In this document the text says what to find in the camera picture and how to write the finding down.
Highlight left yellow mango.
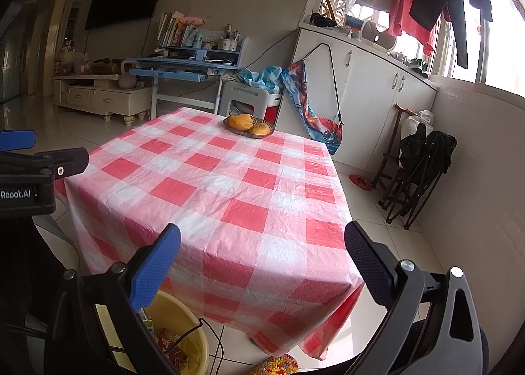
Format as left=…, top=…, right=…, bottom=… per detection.
left=226, top=114, right=255, bottom=132

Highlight dark wicker fruit basket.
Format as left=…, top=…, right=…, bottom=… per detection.
left=223, top=115, right=274, bottom=139

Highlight red floor object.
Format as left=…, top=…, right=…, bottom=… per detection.
left=349, top=174, right=372, bottom=191

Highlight black folded chair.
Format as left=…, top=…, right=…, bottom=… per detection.
left=373, top=123, right=457, bottom=229

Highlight red hanging garment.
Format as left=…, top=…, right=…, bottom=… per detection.
left=387, top=0, right=436, bottom=56

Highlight colourful hanging bag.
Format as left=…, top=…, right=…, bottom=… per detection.
left=281, top=60, right=344, bottom=156

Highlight white plastic stool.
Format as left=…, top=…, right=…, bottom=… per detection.
left=218, top=81, right=270, bottom=119

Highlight pink checkered tablecloth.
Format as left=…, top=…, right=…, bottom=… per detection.
left=57, top=108, right=363, bottom=359

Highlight light blue crumpled cloth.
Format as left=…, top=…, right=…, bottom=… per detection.
left=236, top=66, right=283, bottom=94

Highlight white wall cabinet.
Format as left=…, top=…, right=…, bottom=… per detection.
left=292, top=24, right=438, bottom=173

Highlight wooden folding stool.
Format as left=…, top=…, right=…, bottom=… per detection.
left=372, top=103, right=416, bottom=201

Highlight cream TV stand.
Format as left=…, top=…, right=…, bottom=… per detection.
left=53, top=75, right=152, bottom=126

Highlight row of books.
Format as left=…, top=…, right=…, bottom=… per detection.
left=157, top=11, right=205, bottom=47

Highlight blue study desk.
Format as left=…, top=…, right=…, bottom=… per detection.
left=125, top=36, right=250, bottom=119

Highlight yellow mango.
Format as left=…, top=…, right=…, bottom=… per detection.
left=249, top=122, right=271, bottom=137
left=226, top=114, right=255, bottom=132

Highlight right yellow mango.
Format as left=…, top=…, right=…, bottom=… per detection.
left=249, top=122, right=271, bottom=137

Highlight yellow trash bin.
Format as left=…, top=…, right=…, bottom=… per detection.
left=145, top=291, right=209, bottom=375

